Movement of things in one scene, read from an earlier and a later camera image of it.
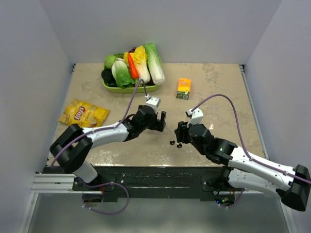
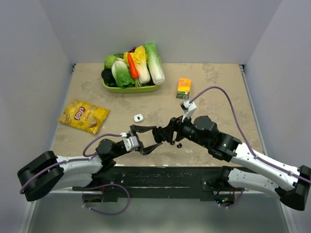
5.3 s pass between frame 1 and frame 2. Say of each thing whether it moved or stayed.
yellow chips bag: stayed
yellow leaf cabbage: stayed
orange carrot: stayed
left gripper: moved
